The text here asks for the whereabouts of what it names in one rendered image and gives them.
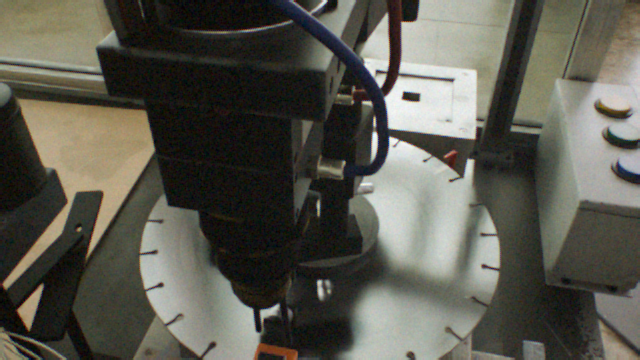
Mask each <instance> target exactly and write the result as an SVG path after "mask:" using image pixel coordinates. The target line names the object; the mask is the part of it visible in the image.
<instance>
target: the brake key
mask: <svg viewBox="0 0 640 360"><path fill-rule="evenodd" d="M616 167H617V169H618V170H619V171H620V172H621V173H623V174H624V175H626V176H628V177H631V178H635V180H640V157H639V156H636V155H624V156H622V157H620V158H619V159H618V162H617V164H616Z"/></svg>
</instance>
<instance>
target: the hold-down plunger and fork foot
mask: <svg viewBox="0 0 640 360"><path fill-rule="evenodd" d="M349 213H350V199H349V200H347V199H342V198H338V197H334V196H331V195H327V194H323V193H319V218H318V219H311V220H309V222H308V226H307V228H306V230H305V232H304V233H303V235H302V237H301V238H300V239H299V244H300V250H301V256H300V261H299V264H301V263H308V261H315V260H322V259H329V258H336V257H342V256H350V255H357V254H361V253H362V244H363V234H362V231H361V229H360V226H359V223H358V220H357V218H356V215H355V214H349ZM290 280H291V283H294V282H296V280H297V278H296V270H294V271H293V272H292V273H291V274H290Z"/></svg>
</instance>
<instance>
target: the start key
mask: <svg viewBox="0 0 640 360"><path fill-rule="evenodd" d="M607 134H608V136H609V137H610V138H611V139H613V140H615V141H617V142H619V143H623V144H636V143H638V142H639V140H640V131H639V130H638V129H637V128H636V127H634V126H632V125H629V124H625V123H614V124H612V125H611V126H610V127H609V129H608V131H607Z"/></svg>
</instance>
